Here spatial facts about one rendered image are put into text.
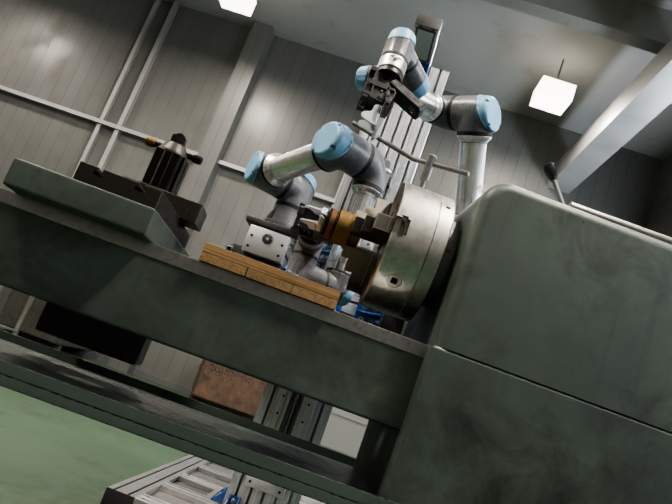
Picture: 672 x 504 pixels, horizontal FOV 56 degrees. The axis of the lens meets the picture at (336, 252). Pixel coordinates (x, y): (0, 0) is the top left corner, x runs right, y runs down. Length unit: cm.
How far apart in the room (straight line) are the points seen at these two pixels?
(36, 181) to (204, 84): 921
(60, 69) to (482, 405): 1046
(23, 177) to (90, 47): 999
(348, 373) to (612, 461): 56
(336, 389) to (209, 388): 654
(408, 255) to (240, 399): 658
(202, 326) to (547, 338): 71
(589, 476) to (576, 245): 47
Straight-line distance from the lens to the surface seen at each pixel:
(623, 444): 146
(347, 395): 134
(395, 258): 139
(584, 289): 144
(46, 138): 1093
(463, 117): 214
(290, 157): 203
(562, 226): 144
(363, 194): 188
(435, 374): 131
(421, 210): 143
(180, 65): 1079
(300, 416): 223
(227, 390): 786
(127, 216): 133
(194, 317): 134
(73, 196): 137
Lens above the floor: 71
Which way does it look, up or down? 12 degrees up
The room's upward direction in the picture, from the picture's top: 20 degrees clockwise
